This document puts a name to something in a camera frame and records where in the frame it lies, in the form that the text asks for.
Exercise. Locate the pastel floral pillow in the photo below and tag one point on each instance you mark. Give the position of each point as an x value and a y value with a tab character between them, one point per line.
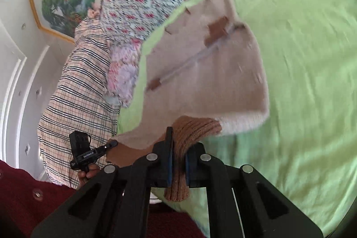
122	74

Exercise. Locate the beige sweater brown cuffs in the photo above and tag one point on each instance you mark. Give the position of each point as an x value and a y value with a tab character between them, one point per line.
205	77

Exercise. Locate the dark red sleeve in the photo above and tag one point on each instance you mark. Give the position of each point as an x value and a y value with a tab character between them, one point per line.
26	202

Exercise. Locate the person's left hand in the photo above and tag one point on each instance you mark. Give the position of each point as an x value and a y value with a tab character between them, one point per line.
85	176

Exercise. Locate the plaid checked blanket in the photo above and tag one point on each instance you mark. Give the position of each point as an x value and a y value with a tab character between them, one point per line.
78	104

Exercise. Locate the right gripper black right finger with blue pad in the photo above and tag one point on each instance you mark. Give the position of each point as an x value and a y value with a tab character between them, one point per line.
242	202

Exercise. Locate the green bed sheet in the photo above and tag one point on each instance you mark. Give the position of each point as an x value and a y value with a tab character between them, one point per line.
307	146

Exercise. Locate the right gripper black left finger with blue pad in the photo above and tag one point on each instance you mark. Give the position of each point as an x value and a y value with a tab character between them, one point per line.
115	202

